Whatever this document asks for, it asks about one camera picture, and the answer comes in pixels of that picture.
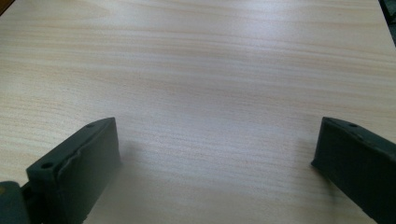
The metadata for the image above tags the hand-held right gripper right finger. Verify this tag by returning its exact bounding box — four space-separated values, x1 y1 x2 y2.
310 116 396 224

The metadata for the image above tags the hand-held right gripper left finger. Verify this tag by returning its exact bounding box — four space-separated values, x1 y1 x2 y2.
25 117 122 224

